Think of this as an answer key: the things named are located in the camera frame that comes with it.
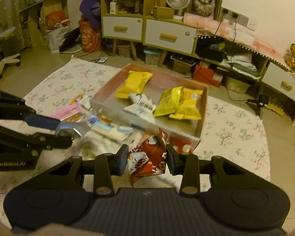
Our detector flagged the lemon yellow snack packet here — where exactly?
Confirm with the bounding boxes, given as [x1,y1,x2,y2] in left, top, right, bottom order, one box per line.
[153,86,183,117]

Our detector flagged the white blue snack packet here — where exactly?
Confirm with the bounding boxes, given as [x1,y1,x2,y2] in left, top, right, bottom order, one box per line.
[90,119,136,140]

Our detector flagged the stack of papers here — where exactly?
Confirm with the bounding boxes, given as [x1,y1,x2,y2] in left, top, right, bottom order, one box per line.
[222,53,261,77]

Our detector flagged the patterned curtain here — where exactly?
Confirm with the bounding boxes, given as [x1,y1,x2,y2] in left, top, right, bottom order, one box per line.
[0,0,27,54]

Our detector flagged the plastic bin black lid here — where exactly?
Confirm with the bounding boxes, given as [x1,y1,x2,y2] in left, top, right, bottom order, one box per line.
[171,53,196,75]

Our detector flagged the large yellow snack packet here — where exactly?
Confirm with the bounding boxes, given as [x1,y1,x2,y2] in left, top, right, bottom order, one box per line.
[115,70,153,100]
[169,88,204,120]

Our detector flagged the purple cloth bag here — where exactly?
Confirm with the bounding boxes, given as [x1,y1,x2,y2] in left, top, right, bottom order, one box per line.
[79,0,102,29]

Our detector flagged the small cardboard box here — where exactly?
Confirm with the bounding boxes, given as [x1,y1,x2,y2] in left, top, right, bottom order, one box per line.
[152,6,174,19]

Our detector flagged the pink snack packet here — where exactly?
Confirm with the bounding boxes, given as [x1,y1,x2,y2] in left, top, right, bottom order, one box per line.
[50,103,86,123]

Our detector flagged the long wooden media stand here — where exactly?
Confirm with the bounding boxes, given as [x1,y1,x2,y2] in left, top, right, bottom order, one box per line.
[195,27,295,126]

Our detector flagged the clear plastic container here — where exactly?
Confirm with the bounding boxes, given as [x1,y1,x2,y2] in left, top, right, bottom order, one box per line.
[225,77,251,94]

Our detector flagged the black flat panel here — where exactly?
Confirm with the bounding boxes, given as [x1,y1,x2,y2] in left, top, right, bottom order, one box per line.
[59,27,83,54]

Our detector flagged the small plastic bin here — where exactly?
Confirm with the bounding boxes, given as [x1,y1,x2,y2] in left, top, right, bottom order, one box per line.
[117,46,132,59]

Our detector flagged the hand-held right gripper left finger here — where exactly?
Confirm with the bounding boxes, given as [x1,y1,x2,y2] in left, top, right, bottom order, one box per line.
[22,144,129,197]

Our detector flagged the tall wooden shelf cabinet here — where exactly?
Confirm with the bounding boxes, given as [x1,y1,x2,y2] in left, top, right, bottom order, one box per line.
[100,0,146,57]

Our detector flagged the red printed sack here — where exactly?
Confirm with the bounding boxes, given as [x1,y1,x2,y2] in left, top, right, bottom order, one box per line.
[79,20,102,53]

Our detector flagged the white drawer wooden handle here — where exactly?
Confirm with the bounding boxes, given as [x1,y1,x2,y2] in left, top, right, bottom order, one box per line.
[103,17,143,42]
[262,63,295,102]
[146,20,196,54]

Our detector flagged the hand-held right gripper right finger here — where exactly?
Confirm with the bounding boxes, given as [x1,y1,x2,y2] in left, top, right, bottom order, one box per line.
[167,145,273,195]

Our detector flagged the white snack packet dark print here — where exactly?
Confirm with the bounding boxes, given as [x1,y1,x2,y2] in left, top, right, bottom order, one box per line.
[123,93,156,124]

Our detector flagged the wooden drawer cabinet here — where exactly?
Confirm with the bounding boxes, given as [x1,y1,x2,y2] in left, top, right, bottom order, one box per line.
[143,16,198,68]

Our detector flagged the pink storage box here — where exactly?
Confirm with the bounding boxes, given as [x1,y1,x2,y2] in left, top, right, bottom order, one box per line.
[90,64,209,148]

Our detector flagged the framed cat picture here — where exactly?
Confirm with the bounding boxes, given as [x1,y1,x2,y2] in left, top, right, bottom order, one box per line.
[188,0,225,20]

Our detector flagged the red cardboard box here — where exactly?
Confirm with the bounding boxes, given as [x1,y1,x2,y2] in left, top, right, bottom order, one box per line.
[193,64,224,88]

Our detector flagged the yellow egg tray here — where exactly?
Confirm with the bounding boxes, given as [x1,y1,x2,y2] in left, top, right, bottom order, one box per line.
[268,102,286,116]

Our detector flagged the white carton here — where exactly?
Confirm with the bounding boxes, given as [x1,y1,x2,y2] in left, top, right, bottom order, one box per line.
[110,0,121,14]

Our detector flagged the black plug with cable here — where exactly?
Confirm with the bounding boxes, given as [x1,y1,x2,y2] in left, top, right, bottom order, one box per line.
[211,8,230,38]
[231,13,239,45]

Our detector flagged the red paper bag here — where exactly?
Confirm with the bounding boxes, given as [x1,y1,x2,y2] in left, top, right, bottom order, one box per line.
[42,10,67,31]

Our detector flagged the small silver snack packet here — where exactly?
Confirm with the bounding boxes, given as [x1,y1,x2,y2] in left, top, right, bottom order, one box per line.
[54,121,90,138]

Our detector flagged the white orange snack packet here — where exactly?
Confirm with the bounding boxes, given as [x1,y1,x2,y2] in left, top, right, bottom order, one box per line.
[71,93,92,111]

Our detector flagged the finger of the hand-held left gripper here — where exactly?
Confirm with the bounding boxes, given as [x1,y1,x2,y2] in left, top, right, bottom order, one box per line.
[0,88,62,131]
[0,122,73,151]

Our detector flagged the black storage case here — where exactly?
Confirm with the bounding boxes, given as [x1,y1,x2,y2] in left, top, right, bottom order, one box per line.
[196,37,227,62]

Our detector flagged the pink table runner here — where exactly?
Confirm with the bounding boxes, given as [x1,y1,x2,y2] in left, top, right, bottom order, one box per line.
[183,12,289,62]

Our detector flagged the floral tablecloth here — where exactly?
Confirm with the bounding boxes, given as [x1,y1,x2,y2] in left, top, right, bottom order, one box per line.
[0,56,272,236]

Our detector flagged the white office chair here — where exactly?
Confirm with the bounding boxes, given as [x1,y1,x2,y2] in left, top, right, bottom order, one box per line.
[0,21,21,79]

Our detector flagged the white shopping bag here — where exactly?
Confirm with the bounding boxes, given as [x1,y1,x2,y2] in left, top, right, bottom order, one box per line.
[46,25,71,53]

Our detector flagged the plastic bin blue lid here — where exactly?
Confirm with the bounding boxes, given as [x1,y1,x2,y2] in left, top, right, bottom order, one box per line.
[144,49,163,65]

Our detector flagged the grey wall socket panel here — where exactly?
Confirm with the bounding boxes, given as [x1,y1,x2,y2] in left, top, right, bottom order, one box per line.
[221,7,249,22]

